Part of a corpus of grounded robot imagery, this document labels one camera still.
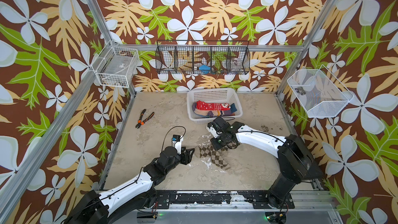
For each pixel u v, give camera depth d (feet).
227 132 2.10
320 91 2.69
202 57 3.26
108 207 1.42
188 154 2.42
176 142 2.34
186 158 2.35
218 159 2.69
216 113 3.40
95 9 2.51
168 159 2.02
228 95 3.66
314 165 2.73
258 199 2.46
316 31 2.76
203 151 2.94
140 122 3.35
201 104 3.46
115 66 2.82
